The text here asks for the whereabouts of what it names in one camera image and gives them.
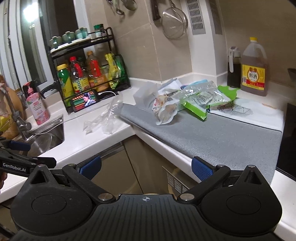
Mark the black metal spice rack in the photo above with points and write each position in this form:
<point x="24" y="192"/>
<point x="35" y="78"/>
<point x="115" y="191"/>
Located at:
<point x="100" y="47"/>

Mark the dark soy sauce dispenser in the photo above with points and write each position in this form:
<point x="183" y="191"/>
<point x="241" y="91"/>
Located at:
<point x="234" y="67"/>

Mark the small spice jar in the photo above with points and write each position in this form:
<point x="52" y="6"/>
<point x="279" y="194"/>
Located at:
<point x="99" y="30"/>

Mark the pink dish soap bottle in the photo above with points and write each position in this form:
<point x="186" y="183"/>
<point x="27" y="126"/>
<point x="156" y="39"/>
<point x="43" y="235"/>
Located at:
<point x="35" y="103"/>

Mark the black stovetop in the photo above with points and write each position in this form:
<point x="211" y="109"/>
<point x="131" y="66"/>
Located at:
<point x="286" y="157"/>

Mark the green teacups on tray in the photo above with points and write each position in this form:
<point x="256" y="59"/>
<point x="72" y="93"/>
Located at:
<point x="69" y="38"/>

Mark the red cap sauce bottle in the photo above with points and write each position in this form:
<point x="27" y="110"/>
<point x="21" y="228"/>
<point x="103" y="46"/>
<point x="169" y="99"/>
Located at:
<point x="78" y="76"/>

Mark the grey countertop mat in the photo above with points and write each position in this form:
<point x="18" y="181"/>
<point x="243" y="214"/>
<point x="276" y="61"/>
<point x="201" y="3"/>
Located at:
<point x="217" y="140"/>

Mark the green clear snack wrapper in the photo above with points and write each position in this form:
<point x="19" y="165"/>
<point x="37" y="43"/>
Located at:
<point x="201" y="97"/>

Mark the hanging knife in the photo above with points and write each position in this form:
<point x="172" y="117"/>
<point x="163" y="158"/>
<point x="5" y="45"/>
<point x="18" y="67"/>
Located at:
<point x="155" y="10"/>

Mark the smartphone showing video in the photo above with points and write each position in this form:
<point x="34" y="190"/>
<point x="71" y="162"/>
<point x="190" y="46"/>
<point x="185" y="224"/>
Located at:
<point x="84" y="100"/>

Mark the clear plastic bag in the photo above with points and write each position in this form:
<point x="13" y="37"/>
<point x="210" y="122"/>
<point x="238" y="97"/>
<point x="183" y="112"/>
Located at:
<point x="108" y="120"/>

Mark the cabinet vent grille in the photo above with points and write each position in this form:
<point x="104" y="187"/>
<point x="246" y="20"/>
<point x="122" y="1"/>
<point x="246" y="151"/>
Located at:
<point x="174" y="183"/>

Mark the orange cap oil bottle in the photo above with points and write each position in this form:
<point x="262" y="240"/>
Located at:
<point x="97" y="79"/>

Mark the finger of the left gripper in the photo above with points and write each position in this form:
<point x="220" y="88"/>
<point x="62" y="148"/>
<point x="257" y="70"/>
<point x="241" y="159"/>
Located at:
<point x="19" y="146"/>

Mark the translucent white plastic bag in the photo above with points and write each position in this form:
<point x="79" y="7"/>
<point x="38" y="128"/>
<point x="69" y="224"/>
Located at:
<point x="146" y="95"/>

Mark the hanging mesh strainer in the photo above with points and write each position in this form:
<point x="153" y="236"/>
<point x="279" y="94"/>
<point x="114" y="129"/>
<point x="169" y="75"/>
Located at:
<point x="174" y="22"/>

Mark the large cooking wine jug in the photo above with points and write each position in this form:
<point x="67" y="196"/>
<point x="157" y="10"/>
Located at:
<point x="254" y="69"/>

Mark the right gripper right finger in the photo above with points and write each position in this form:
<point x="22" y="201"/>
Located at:
<point x="233" y="203"/>

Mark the silver wall vent grille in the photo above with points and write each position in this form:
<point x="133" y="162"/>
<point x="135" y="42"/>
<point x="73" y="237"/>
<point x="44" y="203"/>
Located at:
<point x="195" y="17"/>

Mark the food wrapper with picture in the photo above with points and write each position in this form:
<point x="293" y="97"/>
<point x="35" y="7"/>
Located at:
<point x="164" y="109"/>

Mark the steel kitchen faucet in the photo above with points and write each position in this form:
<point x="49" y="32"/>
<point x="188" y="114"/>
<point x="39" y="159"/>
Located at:
<point x="12" y="113"/>

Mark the yellow green snack bag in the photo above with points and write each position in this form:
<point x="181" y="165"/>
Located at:
<point x="116" y="71"/>

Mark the blue plastic wrapper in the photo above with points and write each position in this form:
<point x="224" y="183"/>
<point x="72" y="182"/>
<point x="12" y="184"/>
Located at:
<point x="194" y="83"/>

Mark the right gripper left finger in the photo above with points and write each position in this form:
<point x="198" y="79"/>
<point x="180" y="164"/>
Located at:
<point x="56" y="202"/>

